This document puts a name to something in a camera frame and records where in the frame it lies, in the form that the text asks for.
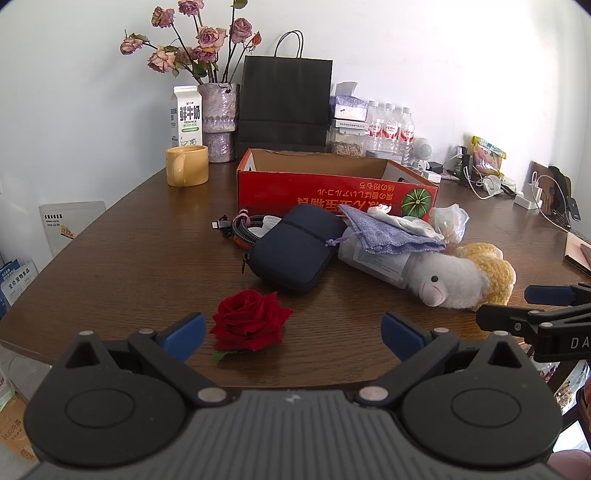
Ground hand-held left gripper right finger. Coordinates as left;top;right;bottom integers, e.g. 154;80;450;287
353;312;527;409

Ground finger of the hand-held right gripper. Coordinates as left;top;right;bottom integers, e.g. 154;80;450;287
524;282;591;308
475;303;548;344

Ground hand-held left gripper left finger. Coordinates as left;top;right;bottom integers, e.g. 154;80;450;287
60;313;229;409

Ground sheep plush toy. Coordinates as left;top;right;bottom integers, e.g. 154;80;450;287
406;242;517;312

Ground red rose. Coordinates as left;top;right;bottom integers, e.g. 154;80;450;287
210;290;295;364

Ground white plastic bottle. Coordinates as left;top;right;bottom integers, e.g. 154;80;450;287
337;226;416;289

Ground purple drawstring bag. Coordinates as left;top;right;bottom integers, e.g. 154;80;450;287
325;204;446;254

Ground clear plastic bag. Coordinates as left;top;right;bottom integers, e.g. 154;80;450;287
428;203;471;244

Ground braided cable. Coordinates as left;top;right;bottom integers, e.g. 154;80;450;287
212;210;278;245

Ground navy zip pouch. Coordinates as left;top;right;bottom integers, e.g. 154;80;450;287
242;204;347;296

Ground red cardboard box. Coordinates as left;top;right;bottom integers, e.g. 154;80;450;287
237;148;439;220

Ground brown notebook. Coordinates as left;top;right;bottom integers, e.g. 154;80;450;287
563;231;591;273

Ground white charging dock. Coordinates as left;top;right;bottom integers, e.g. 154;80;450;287
515;171;546;210

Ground brown wooden board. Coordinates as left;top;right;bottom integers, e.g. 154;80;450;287
529;161;573;222

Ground yellow snack packet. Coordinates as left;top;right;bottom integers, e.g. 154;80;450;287
470;135;507;178

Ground white sign card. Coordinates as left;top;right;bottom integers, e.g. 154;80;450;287
39;200;106;257

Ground yellow mug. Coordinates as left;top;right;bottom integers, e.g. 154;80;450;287
165;144;210;188

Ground blue white packets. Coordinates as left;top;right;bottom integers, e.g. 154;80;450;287
0;258;38;319

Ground white robot figure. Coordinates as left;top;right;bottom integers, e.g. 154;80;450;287
412;137;435;171

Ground brown floor carton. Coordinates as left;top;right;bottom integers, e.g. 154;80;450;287
0;392;38;463

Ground clear seed container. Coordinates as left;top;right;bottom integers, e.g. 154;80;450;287
327;124;370;158

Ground white green milk carton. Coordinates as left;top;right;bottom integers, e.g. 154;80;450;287
168;85;204;149

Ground purple textured vase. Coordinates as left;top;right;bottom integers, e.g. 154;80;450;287
198;82;241;163

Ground purple tissue pack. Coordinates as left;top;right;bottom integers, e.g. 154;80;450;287
329;82;370;121

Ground black paper bag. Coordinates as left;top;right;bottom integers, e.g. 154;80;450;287
236;30;334;153

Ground dried pink rose bouquet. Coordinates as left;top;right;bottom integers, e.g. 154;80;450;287
120;0;262;86

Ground white cable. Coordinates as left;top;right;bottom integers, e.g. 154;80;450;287
464;166;504;200

